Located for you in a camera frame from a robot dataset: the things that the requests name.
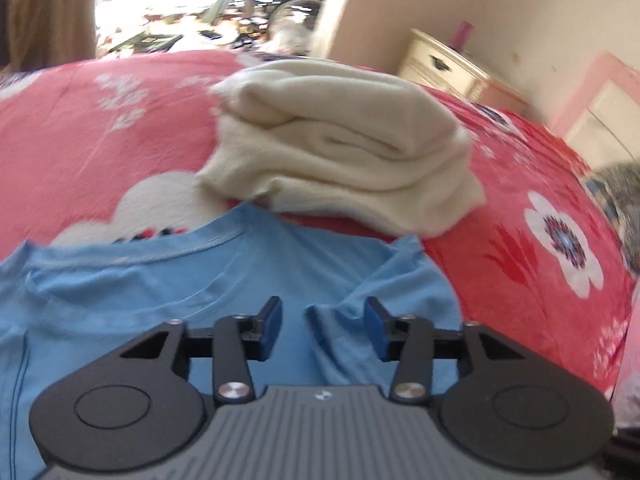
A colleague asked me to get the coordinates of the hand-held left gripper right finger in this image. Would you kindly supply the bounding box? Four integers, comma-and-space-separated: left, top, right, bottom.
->
364, 296, 526, 405

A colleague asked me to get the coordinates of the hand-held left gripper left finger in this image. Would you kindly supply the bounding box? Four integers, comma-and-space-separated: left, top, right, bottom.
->
117, 296, 284, 405

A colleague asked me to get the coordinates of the blue T-shirt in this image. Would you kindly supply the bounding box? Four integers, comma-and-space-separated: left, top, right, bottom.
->
0, 202, 463, 480

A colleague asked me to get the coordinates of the cream sweater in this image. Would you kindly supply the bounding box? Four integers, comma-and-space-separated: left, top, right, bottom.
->
196, 57, 487, 238

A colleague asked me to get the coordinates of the pink quilt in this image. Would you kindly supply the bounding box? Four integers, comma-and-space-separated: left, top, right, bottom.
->
612, 285, 640, 426

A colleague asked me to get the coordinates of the grey pillow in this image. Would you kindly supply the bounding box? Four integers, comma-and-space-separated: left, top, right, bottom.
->
582, 162, 640, 281

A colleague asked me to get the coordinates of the cream nightstand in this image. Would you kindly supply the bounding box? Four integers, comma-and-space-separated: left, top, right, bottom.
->
398, 28, 531, 116

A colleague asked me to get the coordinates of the red floral blanket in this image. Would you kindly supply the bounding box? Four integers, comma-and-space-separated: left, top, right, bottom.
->
0, 49, 636, 411

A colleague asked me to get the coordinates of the clear and red plastic bag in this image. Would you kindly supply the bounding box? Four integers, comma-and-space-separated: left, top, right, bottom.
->
270, 30, 313, 57

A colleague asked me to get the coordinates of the pink box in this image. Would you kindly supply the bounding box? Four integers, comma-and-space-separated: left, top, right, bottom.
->
450, 21, 473, 48

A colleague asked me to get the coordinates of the black wheelchair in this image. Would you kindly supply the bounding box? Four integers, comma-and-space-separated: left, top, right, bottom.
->
250, 0, 331, 56

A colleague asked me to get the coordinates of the pink headboard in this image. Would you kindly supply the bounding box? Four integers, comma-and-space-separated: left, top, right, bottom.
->
550, 50, 640, 163

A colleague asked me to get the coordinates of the beige curtain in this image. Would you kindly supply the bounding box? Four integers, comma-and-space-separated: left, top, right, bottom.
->
0, 0, 98, 73

